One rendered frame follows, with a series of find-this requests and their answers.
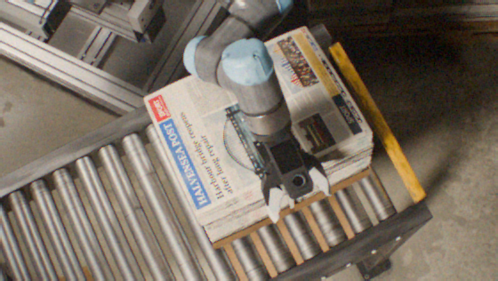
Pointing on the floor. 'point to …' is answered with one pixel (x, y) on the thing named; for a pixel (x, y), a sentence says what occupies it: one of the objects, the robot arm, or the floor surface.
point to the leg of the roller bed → (384, 253)
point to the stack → (407, 13)
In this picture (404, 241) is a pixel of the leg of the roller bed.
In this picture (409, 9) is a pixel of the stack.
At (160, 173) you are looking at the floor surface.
